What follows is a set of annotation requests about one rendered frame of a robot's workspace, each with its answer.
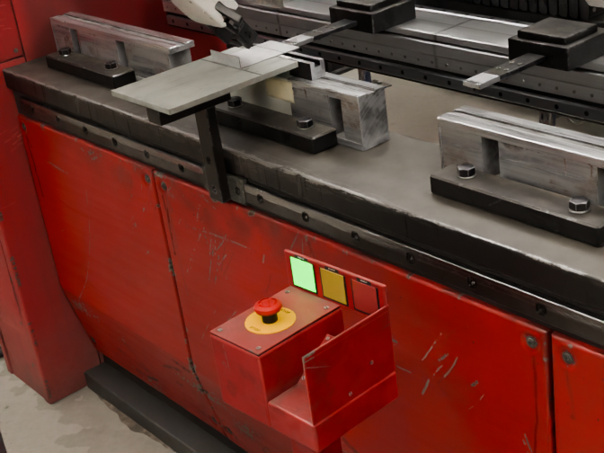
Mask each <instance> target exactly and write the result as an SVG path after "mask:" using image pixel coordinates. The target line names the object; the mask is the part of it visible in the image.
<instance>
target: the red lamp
mask: <svg viewBox="0 0 604 453"><path fill-rule="evenodd" d="M351 283H352V290H353V297H354V304H355V308H357V309H359V310H361V311H363V312H366V313H368V314H373V313H374V312H376V311H378V300H377V292H376V289H375V288H373V287H371V286H368V285H366V284H363V283H360V282H357V281H356V280H351Z"/></svg>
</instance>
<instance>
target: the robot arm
mask: <svg viewBox="0 0 604 453"><path fill-rule="evenodd" d="M166 1H171V2H172V3H173V4H174V5H176V6H177V7H178V8H179V9H180V10H181V11H182V12H183V13H184V14H186V15H187V16H188V17H189V18H191V19H192V20H193V21H195V22H199V23H203V24H204V25H205V26H206V27H207V28H208V29H209V30H212V29H213V30H212V32H213V33H214V34H215V35H216V36H217V37H219V38H220V39H221V40H222V41H223V42H224V43H225V44H228V43H229V42H230V40H231V39H232V38H233V37H234V38H235V39H236V40H237V41H239V42H240V43H241V44H242V45H243V46H244V47H245V48H246V49H250V48H251V46H252V45H253V43H254V41H255V40H256V38H257V37H258V33H257V32H256V31H254V30H253V29H252V28H251V27H250V26H249V25H248V24H247V23H246V22H245V21H244V18H243V17H242V16H241V15H239V14H238V13H235V12H234V11H232V10H230V9H235V10H236V8H237V7H238V4H237V2H236V1H235V0H166ZM229 8H230V9H229ZM223 16H225V17H226V18H224V17H223ZM230 20H231V21H233V22H234V24H233V25H232V24H231V23H229V21H230Z"/></svg>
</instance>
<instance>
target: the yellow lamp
mask: <svg viewBox="0 0 604 453"><path fill-rule="evenodd" d="M320 272H321V278H322V284H323V291H324V296H325V297H328V298H331V299H333V300H336V301H338V302H341V303H343V304H345V305H347V302H346V296H345V288H344V282H343V276H342V275H339V274H336V273H334V272H331V271H327V270H325V269H322V268H320Z"/></svg>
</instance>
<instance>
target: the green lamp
mask: <svg viewBox="0 0 604 453"><path fill-rule="evenodd" d="M290 260H291V266H292V272H293V278H294V284H295V285H298V286H299V287H302V288H304V289H309V290H311V291H314V292H316V291H315V279H314V273H313V267H312V264H310V263H307V262H303V261H300V260H298V259H295V258H293V257H290Z"/></svg>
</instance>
